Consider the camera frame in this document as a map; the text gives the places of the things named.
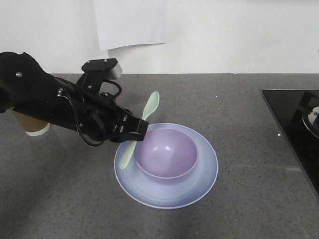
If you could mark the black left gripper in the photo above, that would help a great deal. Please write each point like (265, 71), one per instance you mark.
(118, 125)

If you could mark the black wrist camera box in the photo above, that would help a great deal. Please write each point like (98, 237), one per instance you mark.
(109, 68)

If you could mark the silver stove burner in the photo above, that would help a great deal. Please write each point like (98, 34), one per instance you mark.
(310, 119)

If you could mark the brown paper cup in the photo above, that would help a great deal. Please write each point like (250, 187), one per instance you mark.
(31, 126)

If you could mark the lilac plastic bowl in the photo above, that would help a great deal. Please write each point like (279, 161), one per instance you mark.
(166, 155)

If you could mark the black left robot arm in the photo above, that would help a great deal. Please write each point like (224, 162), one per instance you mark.
(27, 89)

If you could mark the black glass gas stove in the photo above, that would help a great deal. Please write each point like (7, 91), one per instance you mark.
(287, 107)

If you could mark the white paper wall sign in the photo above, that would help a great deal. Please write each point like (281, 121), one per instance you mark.
(123, 23)

